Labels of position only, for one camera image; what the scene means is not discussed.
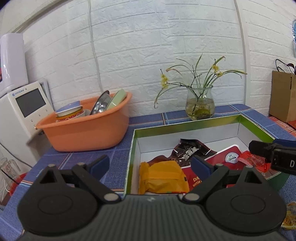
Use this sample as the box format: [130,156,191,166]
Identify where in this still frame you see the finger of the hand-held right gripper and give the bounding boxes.
[273,139,296,148]
[248,140,275,163]

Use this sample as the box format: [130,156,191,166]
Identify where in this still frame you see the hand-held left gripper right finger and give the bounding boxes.
[182,154,269,203]

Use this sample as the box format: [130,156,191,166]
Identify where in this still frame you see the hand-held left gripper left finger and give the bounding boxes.
[35,154,121,203]

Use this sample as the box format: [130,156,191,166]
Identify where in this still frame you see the red white striped snack packet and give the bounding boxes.
[239,150,271,172]

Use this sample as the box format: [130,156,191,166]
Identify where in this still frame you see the dark brown snack packet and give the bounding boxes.
[171,138,217,168]

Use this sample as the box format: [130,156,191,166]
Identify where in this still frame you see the large red snack packet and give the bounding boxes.
[182,144,251,193]

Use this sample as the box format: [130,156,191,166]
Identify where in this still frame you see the green cardboard box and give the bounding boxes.
[124,113,291,195]

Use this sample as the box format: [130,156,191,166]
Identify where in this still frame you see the yellow snack packet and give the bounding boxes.
[138,161,190,194]

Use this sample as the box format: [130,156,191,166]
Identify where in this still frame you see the amber translucent snack packet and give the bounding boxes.
[281,201,296,229]

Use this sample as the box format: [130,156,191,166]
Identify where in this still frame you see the orange plastic basin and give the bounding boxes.
[35,91,133,152]

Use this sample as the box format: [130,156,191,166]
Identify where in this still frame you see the brown paper bag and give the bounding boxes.
[269,70,296,123]

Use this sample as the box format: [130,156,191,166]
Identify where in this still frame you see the dishes in basin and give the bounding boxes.
[89,90,113,116]

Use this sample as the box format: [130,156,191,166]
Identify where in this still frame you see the glass vase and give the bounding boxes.
[185,84,216,121]

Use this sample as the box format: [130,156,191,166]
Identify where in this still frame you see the blue lidded patterned bowl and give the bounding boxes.
[55,101,84,121]

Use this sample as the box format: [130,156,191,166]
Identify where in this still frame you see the light green plate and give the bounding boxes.
[105,89,127,112]

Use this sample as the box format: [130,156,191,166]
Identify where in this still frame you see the clear glass cup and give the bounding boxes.
[0,157,18,186]

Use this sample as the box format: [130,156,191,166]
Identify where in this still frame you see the white appliance with screen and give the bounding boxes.
[0,81,55,168]

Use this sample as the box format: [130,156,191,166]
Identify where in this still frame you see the yellow flowering plant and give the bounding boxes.
[154,53,248,110]

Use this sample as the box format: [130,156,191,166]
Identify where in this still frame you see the large blue paper fan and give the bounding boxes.
[291,19,296,57]

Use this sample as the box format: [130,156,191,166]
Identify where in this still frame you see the tall white water purifier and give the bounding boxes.
[0,33,29,91]

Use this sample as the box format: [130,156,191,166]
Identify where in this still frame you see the white wall pipe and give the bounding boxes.
[88,0,105,93]
[233,0,251,106]

